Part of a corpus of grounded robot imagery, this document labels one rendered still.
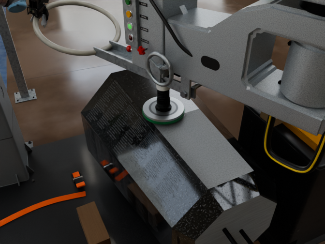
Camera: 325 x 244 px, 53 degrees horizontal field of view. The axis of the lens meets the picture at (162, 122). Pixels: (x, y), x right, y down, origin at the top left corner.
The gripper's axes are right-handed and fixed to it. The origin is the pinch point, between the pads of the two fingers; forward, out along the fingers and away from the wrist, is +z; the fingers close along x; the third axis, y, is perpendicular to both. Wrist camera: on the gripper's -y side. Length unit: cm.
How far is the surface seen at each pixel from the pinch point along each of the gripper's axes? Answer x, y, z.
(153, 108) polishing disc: 80, 37, -2
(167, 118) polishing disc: 88, 43, -5
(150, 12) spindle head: 68, 37, -54
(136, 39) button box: 65, 38, -39
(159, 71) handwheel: 79, 51, -38
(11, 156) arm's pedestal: -3, 45, 81
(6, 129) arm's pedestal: -7, 40, 59
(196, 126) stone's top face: 103, 40, -4
